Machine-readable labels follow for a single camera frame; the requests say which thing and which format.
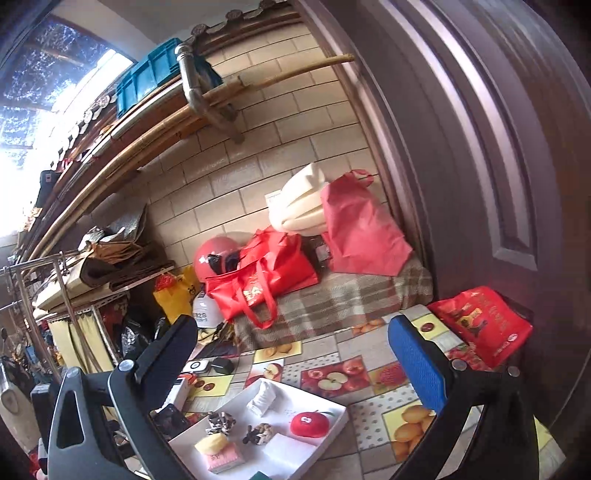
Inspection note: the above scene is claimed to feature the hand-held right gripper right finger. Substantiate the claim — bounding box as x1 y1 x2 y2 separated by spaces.
387 315 539 480

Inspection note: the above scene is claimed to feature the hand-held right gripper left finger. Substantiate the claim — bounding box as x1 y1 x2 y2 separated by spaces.
46 314 199 480

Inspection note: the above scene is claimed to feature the black plastic bag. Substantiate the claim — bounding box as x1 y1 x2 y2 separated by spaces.
121 316 171 365

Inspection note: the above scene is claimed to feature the white and orange box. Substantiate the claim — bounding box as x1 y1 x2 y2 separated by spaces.
164 375 199 414

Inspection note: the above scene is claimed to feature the white helmet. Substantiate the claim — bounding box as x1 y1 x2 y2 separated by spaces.
191 291 225 328

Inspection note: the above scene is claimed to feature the yellow plastic bag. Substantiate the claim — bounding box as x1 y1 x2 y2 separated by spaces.
153 265 200 326

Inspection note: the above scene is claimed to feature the black pouch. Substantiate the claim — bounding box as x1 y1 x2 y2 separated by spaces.
152 404 192 439

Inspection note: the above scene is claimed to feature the fruit print tablecloth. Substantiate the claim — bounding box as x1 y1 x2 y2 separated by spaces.
182 302 568 480

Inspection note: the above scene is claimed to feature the red printed gift bag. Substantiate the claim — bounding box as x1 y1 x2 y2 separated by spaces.
427 286 534 369

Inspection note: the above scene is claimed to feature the yellow curtain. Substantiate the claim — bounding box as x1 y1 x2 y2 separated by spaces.
48 311 116 374

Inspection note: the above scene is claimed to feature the black and white scrunchie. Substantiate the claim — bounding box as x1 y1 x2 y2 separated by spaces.
205 411 236 435

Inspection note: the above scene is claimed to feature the stack of brown cardboard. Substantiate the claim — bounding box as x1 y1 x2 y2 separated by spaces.
78 215 176 294

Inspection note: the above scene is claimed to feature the yellow sponge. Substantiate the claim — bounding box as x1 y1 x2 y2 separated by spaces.
194 434 229 457

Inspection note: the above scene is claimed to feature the pink helmet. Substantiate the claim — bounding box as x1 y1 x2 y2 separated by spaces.
193 236 245 283

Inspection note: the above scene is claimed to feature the plaid blanket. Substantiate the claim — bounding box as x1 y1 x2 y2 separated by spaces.
233 256 435 352

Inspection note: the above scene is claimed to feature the metal shelf rack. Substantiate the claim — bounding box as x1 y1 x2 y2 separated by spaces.
0 249 176 374

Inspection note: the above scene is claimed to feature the red apple plush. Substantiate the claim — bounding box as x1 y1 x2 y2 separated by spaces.
290 410 337 437

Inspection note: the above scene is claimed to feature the brown white small toy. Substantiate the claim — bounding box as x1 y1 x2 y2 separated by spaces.
242 422 274 446

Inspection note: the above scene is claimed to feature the white shallow box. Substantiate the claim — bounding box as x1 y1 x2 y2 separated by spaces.
167 377 350 480

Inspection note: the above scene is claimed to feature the glossy red tote bag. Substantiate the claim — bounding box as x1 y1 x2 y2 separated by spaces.
204 227 320 329

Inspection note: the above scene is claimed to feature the plain red non-woven bag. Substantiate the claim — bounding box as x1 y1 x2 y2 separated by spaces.
321 170 414 278

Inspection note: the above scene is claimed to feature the parked scooter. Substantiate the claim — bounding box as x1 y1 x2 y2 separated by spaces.
0 328 38 416

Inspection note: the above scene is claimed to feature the cream foam block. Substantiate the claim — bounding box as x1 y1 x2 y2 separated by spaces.
268 162 333 236

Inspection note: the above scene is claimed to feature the bundle of bamboo poles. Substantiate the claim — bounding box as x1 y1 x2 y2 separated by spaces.
18 76 241 264

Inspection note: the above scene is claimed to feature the purple metal door leaf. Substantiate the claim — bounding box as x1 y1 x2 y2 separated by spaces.
295 0 591 480

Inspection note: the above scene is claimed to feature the grey metal pipe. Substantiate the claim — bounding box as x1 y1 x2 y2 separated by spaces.
174 41 245 144

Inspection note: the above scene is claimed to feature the blue plastic crate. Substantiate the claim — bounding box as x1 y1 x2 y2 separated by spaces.
115 39 185 118

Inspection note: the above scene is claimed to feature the teal cloth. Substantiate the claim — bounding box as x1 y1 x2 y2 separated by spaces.
194 53 225 88

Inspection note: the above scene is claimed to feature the single bamboo pole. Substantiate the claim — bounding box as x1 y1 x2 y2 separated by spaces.
235 54 356 90

